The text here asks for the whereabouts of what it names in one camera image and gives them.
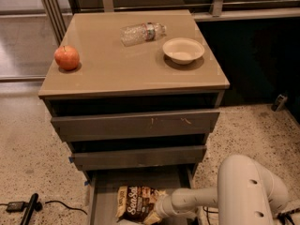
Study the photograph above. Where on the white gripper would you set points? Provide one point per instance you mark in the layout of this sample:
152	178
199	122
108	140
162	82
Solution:
163	206

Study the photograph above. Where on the brown sea salt chip bag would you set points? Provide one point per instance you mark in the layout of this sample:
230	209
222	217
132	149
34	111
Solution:
135	203

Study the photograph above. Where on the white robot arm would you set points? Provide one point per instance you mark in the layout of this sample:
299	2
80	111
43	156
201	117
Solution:
246	194

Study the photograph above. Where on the open bottom drawer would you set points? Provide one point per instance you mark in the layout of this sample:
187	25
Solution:
105	185

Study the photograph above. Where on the middle grey drawer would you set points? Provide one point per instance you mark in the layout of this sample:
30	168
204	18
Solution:
139	158

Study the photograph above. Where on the grey drawer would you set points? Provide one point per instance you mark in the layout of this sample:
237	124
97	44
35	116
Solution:
139	158
134	125

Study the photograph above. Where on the top grey drawer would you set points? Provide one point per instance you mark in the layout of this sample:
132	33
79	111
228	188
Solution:
134	125

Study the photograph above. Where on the grey drawer cabinet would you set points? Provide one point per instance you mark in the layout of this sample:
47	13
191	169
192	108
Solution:
113	78

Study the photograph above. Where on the black bar tool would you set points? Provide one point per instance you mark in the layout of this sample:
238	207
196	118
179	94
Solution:
34	205

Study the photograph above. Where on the black power adapter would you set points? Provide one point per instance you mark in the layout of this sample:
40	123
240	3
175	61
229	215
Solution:
15	207

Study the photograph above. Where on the white power strip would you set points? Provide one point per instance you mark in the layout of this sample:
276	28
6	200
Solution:
290	215

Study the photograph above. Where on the white paper bowl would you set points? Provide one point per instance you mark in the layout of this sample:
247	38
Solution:
183	51

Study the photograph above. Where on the small grey floor device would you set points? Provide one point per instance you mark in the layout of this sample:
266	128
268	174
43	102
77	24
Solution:
279	102

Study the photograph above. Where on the red apple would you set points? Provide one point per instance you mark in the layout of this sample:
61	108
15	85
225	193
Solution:
67	57

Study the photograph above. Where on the clear plastic water bottle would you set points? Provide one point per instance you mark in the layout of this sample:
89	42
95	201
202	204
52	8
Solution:
141	33

